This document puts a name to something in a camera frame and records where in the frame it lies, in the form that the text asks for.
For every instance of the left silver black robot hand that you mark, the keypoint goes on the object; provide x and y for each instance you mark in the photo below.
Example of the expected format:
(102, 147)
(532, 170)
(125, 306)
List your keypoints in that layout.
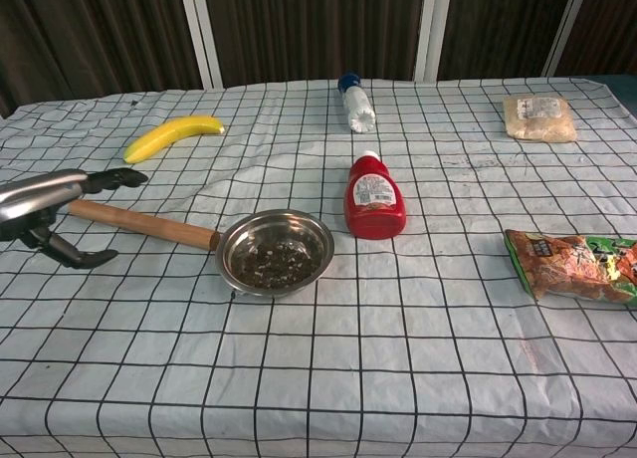
(35, 194)

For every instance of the wooden rolling pin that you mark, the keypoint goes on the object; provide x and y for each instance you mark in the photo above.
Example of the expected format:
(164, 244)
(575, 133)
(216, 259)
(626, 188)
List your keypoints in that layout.
(144, 224)

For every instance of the stainless steel bowl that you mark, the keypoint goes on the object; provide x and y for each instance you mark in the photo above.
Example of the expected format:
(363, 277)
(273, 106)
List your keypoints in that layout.
(276, 251)

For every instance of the yellow banana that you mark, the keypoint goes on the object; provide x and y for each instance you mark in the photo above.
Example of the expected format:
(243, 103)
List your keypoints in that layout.
(174, 134)

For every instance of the dark chopped food pieces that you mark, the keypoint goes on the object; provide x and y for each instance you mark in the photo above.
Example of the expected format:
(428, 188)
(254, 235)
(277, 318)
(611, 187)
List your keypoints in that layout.
(276, 265)

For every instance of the dark brown curtain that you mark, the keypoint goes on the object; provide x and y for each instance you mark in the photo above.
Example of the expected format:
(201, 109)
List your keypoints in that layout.
(308, 25)

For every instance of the white bottle blue cap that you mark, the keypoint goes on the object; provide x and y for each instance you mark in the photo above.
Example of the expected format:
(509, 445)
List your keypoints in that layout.
(357, 104)

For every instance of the red ketchup bottle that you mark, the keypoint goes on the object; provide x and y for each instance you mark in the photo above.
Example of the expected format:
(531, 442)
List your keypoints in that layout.
(374, 199)

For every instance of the white black grid tablecloth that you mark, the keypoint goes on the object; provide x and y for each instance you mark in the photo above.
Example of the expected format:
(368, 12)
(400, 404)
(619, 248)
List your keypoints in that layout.
(348, 353)

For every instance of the beige food packet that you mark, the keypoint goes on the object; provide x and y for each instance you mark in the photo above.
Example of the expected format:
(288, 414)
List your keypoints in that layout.
(538, 118)

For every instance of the orange green snack bag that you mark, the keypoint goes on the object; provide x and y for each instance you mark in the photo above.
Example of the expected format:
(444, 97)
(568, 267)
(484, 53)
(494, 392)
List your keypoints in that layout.
(572, 269)

